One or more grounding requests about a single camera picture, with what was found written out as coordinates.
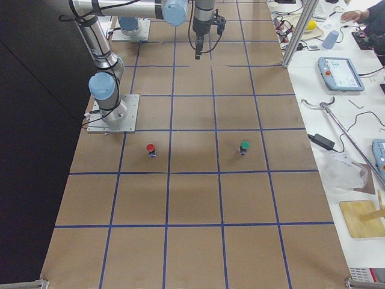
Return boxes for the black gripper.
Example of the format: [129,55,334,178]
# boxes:
[192,0,226,60]

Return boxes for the person's hand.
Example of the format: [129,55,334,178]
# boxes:
[340,10,370,23]

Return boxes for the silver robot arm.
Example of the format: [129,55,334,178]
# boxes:
[116,17,141,35]
[59,1,188,132]

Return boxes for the wooden cutting board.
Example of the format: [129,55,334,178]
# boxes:
[339,200,384,239]

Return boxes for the yellow lemon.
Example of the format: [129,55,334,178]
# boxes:
[306,20,317,31]

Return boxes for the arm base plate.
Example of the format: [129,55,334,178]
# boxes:
[111,19,151,42]
[87,95,140,133]

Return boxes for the black power adapter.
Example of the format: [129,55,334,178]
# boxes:
[310,134,335,151]

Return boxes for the green push button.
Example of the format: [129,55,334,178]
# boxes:
[239,141,250,155]

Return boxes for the clear plastic bag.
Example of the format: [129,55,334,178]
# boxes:
[316,151,369,192]

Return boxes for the blue teach pendant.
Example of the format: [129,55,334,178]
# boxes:
[372,139,385,179]
[318,57,365,92]

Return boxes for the metal rod with hook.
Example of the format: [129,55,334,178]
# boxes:
[300,96,384,186]

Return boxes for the red push button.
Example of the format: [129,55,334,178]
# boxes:
[146,143,157,158]

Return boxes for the beige tray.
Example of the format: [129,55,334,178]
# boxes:
[283,14,324,40]

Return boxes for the blue plastic cup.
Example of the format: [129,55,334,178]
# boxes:
[321,30,339,50]

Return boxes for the aluminium frame post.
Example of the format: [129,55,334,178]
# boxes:
[282,0,319,69]

